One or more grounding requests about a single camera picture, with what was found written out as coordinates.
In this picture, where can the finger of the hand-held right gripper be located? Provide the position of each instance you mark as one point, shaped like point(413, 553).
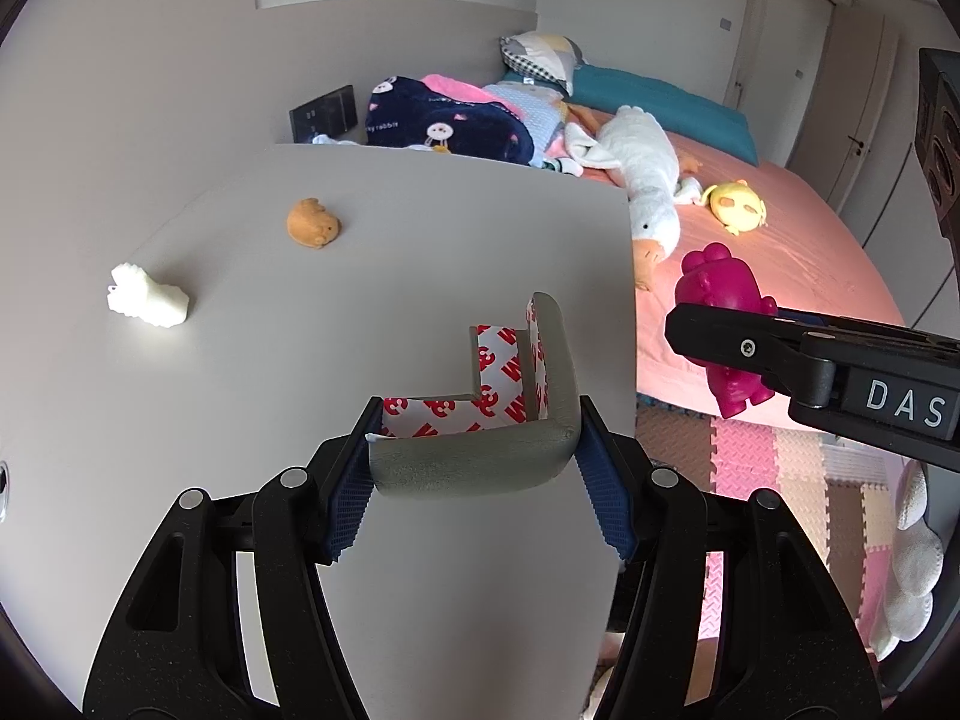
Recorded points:
point(885, 334)
point(720, 345)

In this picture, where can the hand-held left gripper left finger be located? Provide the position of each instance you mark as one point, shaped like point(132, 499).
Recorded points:
point(349, 502)

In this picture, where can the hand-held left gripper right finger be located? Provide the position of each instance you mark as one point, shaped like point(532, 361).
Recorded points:
point(604, 495)

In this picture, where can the magenta plastic toy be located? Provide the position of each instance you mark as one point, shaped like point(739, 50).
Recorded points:
point(720, 281)

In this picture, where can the grey foam corner guard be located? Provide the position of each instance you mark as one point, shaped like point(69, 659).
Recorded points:
point(465, 465)

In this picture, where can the person's right hand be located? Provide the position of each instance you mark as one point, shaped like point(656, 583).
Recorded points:
point(915, 562)

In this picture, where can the pink bed sheet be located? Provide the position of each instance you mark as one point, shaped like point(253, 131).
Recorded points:
point(810, 255)

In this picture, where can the pastel foam floor mat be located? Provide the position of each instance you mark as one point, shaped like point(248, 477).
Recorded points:
point(750, 457)

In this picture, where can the yellow plush toy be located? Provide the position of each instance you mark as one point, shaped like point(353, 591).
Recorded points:
point(739, 206)

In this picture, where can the white wardrobe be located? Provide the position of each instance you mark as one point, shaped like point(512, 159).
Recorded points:
point(885, 165)

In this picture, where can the white goose plush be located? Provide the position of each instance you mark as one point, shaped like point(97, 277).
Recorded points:
point(645, 165)

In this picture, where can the teal pillow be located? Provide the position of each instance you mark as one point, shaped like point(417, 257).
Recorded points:
point(660, 101)

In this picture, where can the small orange animal toy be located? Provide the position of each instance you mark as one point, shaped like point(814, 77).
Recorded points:
point(311, 225)

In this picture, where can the white ridged plastic toy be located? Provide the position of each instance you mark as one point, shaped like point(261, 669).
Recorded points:
point(150, 300)

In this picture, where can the light blue cloth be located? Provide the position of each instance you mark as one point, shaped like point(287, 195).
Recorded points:
point(536, 120)

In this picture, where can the white door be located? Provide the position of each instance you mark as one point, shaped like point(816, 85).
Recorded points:
point(780, 52)

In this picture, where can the checked pillow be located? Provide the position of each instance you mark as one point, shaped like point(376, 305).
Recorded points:
point(540, 60)

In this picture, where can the navy printed blanket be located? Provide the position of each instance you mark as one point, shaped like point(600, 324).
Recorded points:
point(450, 127)

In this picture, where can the pink cloth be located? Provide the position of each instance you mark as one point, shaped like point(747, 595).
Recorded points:
point(457, 88)

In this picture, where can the black wall panel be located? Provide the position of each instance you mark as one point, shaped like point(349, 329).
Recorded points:
point(322, 114)

